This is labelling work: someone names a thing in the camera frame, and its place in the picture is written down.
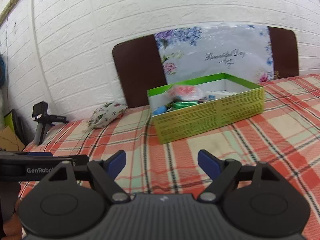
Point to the floral Beautiful Day pillow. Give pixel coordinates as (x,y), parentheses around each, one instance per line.
(242,50)

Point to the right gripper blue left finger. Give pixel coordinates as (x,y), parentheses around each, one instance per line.
(102,175)

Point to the small green box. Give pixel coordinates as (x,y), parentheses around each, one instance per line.
(181,104)

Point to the plastic bag pink items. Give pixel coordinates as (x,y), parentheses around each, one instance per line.
(185,93)

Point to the person left hand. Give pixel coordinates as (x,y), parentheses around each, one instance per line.
(13,228)

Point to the large green open box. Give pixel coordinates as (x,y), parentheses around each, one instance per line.
(245,100)

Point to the dark brown headboard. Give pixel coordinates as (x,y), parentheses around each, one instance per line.
(139,66)

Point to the black handheld camera grip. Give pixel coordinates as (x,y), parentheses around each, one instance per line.
(44,121)

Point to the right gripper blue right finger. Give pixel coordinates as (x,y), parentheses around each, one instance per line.
(223,174)

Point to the white HP box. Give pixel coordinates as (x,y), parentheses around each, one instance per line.
(214,95)

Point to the cardboard piece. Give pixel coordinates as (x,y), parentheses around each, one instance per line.
(9,141)

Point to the floral drawstring pouch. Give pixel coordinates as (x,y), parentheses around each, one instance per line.
(106,114)

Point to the plaid red green bedspread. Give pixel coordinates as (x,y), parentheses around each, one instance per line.
(286,135)

